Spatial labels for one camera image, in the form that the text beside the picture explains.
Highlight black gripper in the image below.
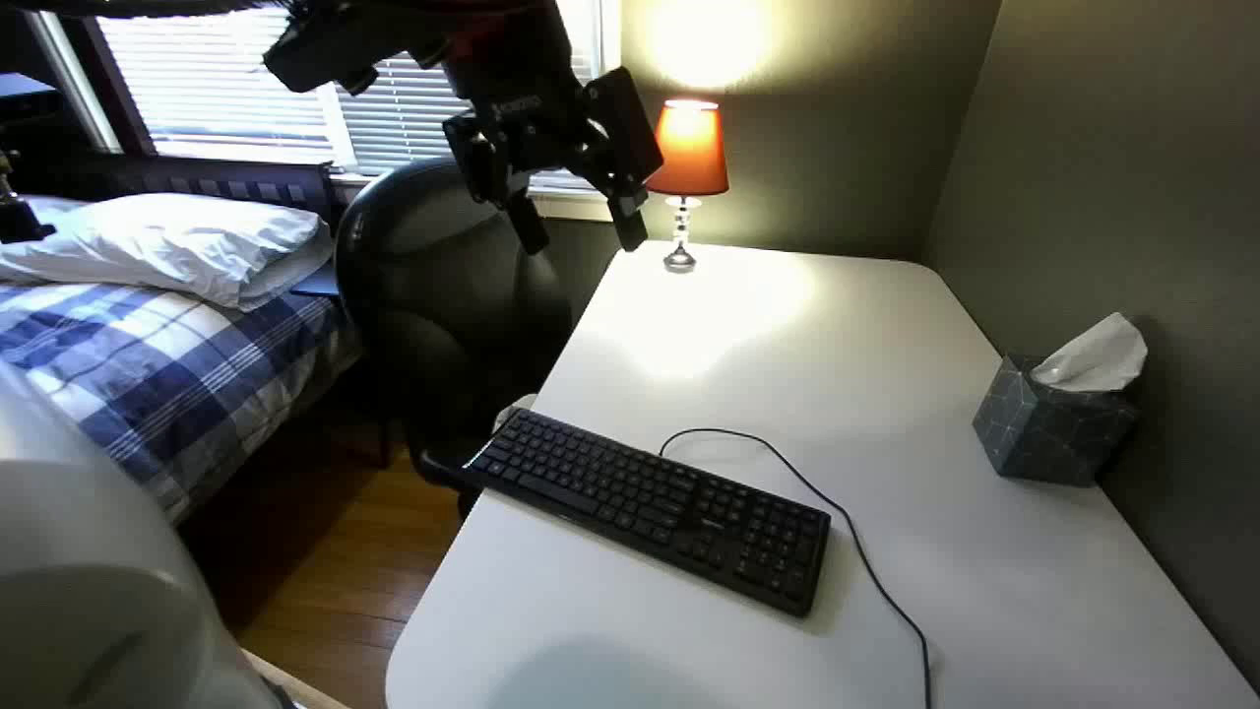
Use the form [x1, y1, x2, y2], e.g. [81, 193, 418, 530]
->
[442, 36, 669, 254]

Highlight black computer keyboard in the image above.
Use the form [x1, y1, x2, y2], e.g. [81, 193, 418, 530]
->
[463, 404, 834, 622]

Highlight orange shade table lamp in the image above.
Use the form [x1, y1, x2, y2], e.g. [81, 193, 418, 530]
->
[641, 96, 732, 278]

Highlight black leather office chair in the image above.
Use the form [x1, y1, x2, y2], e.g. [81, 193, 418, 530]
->
[329, 152, 581, 518]

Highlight white window blinds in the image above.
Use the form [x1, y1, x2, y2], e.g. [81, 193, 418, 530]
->
[94, 0, 622, 187]

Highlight dark wooden bed headboard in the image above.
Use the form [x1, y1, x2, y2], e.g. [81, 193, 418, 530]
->
[23, 147, 347, 223]

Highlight white pillow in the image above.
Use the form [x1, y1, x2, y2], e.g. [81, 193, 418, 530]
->
[0, 187, 337, 313]

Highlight blue plaid bed blanket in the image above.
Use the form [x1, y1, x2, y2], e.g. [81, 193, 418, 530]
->
[0, 270, 363, 527]

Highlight dark patterned tissue box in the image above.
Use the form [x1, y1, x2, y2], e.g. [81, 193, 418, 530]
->
[968, 306, 1153, 493]

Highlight grey keyboard cable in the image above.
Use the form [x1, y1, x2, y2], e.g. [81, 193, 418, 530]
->
[652, 421, 937, 709]

